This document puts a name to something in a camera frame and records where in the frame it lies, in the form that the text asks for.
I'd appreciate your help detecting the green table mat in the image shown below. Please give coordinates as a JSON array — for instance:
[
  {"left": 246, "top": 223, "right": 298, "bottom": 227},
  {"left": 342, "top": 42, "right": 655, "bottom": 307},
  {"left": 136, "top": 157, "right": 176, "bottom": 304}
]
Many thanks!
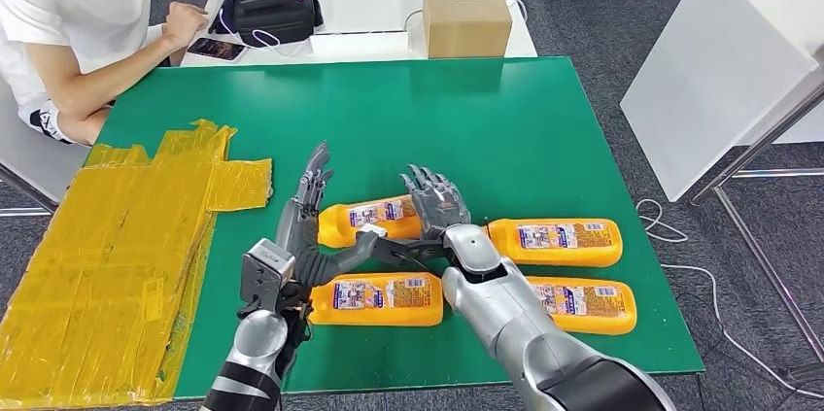
[{"left": 96, "top": 56, "right": 706, "bottom": 396}]

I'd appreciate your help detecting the black smartphone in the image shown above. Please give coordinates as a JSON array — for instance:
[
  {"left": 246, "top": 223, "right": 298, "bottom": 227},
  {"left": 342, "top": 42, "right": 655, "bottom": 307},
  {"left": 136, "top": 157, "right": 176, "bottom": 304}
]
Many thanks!
[{"left": 187, "top": 37, "right": 249, "bottom": 63}]

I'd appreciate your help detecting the large white table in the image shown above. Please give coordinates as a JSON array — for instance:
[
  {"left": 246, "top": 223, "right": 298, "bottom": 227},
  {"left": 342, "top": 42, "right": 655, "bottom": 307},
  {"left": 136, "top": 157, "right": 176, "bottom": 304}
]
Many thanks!
[{"left": 619, "top": 0, "right": 824, "bottom": 203}]

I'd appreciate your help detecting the yellow taped cardboard sheet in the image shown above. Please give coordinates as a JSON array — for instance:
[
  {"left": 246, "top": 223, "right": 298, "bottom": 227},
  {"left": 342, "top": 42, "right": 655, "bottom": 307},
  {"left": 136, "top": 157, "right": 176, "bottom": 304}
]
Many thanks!
[{"left": 0, "top": 118, "right": 275, "bottom": 409}]

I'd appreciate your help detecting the black carry bag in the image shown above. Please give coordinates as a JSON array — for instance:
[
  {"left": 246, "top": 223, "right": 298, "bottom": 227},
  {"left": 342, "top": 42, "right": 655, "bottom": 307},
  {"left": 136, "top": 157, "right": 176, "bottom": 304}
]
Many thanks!
[{"left": 222, "top": 0, "right": 326, "bottom": 49}]

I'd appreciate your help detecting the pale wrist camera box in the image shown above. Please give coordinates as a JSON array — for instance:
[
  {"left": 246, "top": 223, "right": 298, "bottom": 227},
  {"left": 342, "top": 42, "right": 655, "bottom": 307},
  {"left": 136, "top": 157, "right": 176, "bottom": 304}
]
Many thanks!
[
  {"left": 239, "top": 238, "right": 296, "bottom": 316},
  {"left": 357, "top": 223, "right": 452, "bottom": 274}
]

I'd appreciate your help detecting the person's right hand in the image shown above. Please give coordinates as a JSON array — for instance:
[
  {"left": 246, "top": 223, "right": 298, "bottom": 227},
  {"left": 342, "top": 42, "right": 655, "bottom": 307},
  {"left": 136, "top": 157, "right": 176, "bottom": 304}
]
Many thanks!
[{"left": 160, "top": 1, "right": 209, "bottom": 49}]

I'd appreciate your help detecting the grey bench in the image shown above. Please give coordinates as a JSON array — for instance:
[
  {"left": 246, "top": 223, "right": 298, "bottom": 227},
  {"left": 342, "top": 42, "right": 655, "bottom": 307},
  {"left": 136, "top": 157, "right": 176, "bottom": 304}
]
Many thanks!
[{"left": 0, "top": 73, "right": 94, "bottom": 217}]

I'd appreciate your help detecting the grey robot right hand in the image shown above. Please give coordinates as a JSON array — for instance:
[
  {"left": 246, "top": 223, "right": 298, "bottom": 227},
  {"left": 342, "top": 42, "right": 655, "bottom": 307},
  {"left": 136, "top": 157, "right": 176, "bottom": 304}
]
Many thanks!
[{"left": 398, "top": 164, "right": 472, "bottom": 242}]

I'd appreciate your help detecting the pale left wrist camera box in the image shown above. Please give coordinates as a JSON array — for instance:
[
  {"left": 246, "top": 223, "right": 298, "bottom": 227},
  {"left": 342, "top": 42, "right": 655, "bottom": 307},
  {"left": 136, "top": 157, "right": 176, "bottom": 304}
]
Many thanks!
[{"left": 239, "top": 238, "right": 296, "bottom": 316}]

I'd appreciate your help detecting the brown cardboard box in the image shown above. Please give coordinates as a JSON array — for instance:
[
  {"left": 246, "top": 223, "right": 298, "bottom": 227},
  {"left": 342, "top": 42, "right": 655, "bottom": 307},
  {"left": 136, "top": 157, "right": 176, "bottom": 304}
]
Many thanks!
[{"left": 423, "top": 0, "right": 514, "bottom": 60}]

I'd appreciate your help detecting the metal stand frame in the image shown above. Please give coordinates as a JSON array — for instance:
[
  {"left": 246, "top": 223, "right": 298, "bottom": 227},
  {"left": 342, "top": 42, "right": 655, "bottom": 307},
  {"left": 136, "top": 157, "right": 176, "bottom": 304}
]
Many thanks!
[{"left": 690, "top": 76, "right": 824, "bottom": 364}]

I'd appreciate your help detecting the orange detergent bottle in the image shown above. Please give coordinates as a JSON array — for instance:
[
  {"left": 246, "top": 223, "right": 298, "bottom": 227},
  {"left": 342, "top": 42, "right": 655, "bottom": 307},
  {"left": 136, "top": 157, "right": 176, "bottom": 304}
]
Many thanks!
[
  {"left": 308, "top": 271, "right": 445, "bottom": 328},
  {"left": 317, "top": 195, "right": 427, "bottom": 250},
  {"left": 524, "top": 276, "right": 638, "bottom": 336},
  {"left": 482, "top": 218, "right": 624, "bottom": 268}
]

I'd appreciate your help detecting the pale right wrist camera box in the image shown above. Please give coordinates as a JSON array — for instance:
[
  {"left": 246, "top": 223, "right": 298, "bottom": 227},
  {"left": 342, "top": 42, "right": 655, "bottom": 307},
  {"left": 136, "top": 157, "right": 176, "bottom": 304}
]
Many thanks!
[{"left": 357, "top": 223, "right": 452, "bottom": 274}]

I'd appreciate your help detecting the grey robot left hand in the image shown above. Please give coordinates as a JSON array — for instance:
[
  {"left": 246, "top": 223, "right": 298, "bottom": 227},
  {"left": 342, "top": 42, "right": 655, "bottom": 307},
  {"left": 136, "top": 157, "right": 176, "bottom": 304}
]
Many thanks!
[{"left": 275, "top": 140, "right": 388, "bottom": 289}]

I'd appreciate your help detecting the white floor cable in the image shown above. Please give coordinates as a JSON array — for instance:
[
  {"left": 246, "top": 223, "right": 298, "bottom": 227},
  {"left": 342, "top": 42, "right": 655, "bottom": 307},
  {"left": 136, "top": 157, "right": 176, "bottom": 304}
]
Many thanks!
[{"left": 635, "top": 198, "right": 824, "bottom": 400}]

